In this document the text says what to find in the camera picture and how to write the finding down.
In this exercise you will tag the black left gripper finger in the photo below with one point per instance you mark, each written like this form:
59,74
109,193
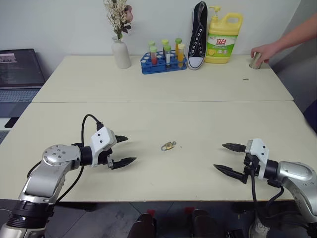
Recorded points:
123,162
121,138

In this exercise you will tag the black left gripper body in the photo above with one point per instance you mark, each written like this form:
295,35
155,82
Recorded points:
105,156

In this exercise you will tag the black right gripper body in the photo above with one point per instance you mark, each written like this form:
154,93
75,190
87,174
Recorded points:
251,166

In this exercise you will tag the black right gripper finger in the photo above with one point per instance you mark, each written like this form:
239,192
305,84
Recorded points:
234,147
229,171

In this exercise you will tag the silver metal can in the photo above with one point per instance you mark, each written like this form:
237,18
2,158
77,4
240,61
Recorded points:
255,62

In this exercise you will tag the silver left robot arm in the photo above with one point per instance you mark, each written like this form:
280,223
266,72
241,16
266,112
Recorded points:
53,171

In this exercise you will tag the person's bare forearm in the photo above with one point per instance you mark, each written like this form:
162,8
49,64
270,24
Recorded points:
294,34

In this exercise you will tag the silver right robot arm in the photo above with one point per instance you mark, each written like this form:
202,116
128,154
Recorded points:
294,176

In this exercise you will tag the person's bare hand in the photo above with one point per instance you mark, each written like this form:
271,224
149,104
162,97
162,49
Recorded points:
263,52

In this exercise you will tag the small brass padlock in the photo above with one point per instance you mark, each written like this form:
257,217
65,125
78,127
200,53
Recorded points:
168,146

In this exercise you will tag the white shoe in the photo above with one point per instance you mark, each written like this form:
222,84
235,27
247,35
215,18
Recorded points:
258,229

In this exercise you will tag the blue test tube rack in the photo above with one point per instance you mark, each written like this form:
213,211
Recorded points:
151,68

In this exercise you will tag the white ceramic vase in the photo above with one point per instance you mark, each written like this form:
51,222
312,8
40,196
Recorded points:
121,55

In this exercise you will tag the green-capped red liquid tube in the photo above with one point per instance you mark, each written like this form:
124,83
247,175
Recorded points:
153,55

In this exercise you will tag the green-capped white label tube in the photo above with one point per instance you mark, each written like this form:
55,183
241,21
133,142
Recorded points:
168,55

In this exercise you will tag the yellow-capped orange liquid tube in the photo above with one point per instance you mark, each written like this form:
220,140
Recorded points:
181,55

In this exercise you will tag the yellow-green capped test tube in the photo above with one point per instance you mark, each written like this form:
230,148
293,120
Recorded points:
165,45

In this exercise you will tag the yellow detergent pump bottle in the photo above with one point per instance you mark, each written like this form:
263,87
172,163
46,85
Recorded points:
223,44

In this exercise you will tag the green-capped orange liquid tube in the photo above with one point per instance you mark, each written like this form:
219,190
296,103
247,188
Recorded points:
178,45

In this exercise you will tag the black canvas sneaker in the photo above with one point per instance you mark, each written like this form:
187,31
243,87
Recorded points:
198,42

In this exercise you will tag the grey laptop computer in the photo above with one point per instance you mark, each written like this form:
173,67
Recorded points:
18,74

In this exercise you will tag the dried flower bouquet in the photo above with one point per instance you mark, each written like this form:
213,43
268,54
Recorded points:
119,15

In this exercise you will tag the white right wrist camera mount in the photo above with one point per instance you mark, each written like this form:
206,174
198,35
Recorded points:
258,151

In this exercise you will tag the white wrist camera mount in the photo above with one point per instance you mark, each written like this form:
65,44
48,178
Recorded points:
258,151
100,140

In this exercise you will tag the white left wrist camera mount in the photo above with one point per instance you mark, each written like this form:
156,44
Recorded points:
100,140

